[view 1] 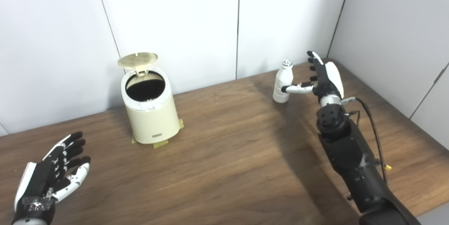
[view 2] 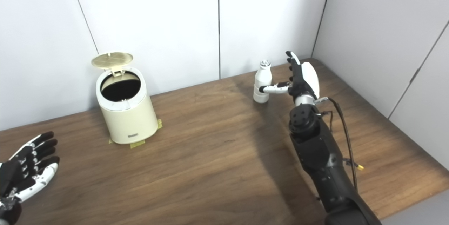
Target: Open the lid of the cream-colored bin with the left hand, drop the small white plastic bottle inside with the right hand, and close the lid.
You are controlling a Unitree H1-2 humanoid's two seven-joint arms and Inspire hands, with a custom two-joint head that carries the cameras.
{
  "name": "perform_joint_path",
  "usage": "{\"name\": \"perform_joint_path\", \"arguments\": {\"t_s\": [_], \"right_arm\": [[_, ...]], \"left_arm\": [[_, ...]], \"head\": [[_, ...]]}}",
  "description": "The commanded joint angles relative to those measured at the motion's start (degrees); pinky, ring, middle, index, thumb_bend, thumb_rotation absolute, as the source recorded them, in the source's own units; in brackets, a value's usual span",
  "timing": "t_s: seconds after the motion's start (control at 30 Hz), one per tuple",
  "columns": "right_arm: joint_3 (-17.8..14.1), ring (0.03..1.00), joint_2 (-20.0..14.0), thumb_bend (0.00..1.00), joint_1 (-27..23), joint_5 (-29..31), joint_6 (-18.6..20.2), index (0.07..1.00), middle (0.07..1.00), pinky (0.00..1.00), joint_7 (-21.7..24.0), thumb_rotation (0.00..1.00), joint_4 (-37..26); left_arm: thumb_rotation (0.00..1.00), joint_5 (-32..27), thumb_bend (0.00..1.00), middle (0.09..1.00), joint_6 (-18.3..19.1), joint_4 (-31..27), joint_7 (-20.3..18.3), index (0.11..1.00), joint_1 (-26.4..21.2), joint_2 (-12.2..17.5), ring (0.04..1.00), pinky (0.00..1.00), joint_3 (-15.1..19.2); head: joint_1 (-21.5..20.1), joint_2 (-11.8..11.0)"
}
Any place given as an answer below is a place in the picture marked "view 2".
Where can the small white plastic bottle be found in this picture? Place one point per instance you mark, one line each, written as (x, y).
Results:
(261, 77)

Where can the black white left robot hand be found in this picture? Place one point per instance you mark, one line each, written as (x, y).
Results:
(21, 172)

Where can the round cream bin lid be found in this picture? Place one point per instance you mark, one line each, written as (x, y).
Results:
(112, 60)

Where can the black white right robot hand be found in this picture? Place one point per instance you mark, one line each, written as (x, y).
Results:
(307, 79)

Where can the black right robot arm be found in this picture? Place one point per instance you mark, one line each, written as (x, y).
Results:
(319, 151)

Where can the black door hinge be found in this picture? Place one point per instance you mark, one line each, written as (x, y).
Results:
(415, 74)

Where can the cream-colored bin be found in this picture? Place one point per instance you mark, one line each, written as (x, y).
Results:
(128, 123)

